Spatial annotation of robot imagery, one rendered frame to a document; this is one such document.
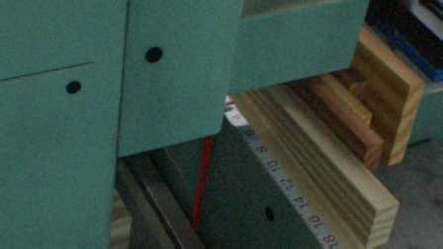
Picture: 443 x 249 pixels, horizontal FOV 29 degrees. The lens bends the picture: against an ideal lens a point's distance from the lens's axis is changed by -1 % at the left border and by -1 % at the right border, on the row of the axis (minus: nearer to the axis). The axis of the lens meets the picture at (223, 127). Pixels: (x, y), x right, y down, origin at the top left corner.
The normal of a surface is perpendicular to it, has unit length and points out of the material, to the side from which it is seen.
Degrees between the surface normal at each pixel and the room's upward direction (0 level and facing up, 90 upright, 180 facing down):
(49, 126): 90
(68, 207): 90
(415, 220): 0
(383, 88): 90
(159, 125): 90
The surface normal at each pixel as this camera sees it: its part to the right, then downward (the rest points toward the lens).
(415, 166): 0.14, -0.74
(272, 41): 0.46, 0.63
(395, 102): -0.88, 0.21
